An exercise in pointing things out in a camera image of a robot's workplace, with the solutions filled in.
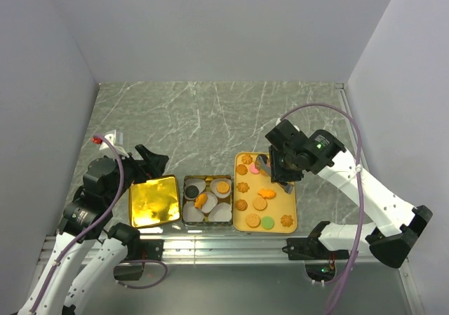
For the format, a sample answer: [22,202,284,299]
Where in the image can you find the pink round cookie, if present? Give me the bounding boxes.
[250,163,260,174]

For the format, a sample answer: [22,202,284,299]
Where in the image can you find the white paper cup bottom-right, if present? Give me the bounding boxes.
[208,203,232,222]

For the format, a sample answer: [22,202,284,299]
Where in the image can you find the orange fish cookie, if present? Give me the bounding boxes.
[257,188,276,199]
[194,192,208,210]

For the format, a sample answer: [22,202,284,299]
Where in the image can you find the green christmas cookie tin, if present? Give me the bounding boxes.
[182,175,233,228]

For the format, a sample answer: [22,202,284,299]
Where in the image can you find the gold tin lid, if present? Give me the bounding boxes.
[128,175,181,229]

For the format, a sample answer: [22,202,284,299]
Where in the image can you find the black sandwich cookie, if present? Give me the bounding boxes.
[185,185,200,199]

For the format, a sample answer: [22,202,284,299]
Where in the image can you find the aluminium frame rail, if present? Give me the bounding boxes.
[38,233,410,265]

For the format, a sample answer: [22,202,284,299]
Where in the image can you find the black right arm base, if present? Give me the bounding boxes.
[282,238,349,261]

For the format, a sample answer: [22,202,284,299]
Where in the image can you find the metal serving tongs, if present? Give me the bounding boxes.
[255,154,294,194]

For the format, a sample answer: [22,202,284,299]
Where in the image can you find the round dotted biscuit bottom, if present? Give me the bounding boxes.
[246,213,261,228]

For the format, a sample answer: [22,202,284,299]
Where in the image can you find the round dotted biscuit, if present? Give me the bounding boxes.
[216,181,230,194]
[246,213,261,228]
[253,196,267,211]

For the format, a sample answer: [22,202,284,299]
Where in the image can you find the white paper cup top-right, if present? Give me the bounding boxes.
[210,177,232,199]

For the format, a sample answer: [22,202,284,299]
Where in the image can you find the green round cookie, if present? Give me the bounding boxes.
[260,216,275,230]

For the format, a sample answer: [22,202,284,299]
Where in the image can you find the white paper cup bottom-left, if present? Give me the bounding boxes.
[182,201,204,223]

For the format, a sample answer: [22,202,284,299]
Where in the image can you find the white paper cup centre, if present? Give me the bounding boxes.
[200,192,218,214]

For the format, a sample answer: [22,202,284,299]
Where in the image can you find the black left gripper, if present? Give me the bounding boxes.
[106,143,168,206]

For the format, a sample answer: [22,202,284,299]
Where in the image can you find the white paper cup top-left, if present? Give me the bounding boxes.
[184,178,206,201]

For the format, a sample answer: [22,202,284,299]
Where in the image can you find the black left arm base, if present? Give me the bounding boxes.
[126,239,164,261]

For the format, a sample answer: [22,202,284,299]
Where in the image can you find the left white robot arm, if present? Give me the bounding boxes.
[19,145,169,314]

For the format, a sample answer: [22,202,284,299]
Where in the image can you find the orange flower cookie bottom-right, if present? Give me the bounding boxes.
[281,215,294,227]

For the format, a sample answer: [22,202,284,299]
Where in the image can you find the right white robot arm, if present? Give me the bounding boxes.
[264,119,433,269]

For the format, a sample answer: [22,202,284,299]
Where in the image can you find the yellow cookie tray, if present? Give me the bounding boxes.
[233,152,297,234]

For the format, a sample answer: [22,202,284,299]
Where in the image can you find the swirl butter cookie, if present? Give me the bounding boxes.
[235,199,248,211]

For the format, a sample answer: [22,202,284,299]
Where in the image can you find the round brown cookie top-left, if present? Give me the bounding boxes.
[236,164,248,175]

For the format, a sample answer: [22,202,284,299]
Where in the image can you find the orange flower cookie middle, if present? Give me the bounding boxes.
[237,182,250,193]

